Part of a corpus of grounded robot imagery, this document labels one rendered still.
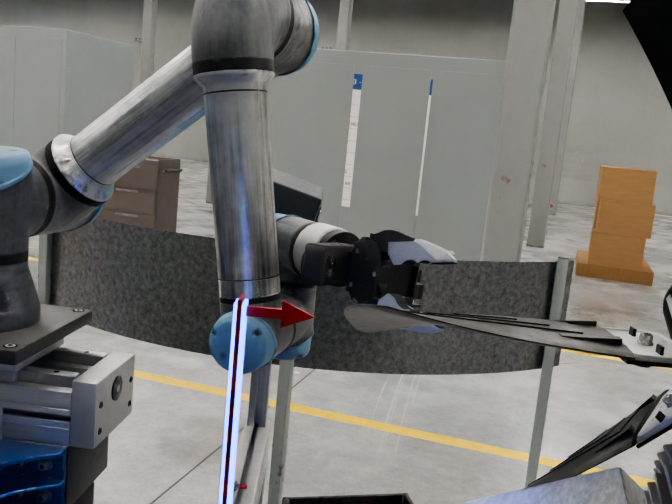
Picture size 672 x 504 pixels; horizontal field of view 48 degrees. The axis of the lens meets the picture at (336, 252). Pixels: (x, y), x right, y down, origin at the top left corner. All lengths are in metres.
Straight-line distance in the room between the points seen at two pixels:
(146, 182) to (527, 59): 3.92
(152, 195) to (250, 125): 6.48
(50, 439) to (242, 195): 0.42
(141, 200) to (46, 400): 6.40
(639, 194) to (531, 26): 4.08
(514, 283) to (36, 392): 1.92
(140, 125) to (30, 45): 9.52
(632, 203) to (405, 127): 3.01
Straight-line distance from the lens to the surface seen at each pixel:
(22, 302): 1.08
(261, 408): 1.22
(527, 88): 4.91
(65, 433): 1.05
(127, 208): 7.48
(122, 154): 1.10
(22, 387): 1.05
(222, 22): 0.89
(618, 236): 8.73
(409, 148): 6.75
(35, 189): 1.09
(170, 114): 1.06
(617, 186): 8.67
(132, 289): 2.70
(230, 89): 0.88
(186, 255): 2.55
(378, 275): 0.85
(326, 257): 0.81
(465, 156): 6.67
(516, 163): 4.90
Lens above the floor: 1.34
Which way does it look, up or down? 9 degrees down
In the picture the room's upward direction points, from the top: 6 degrees clockwise
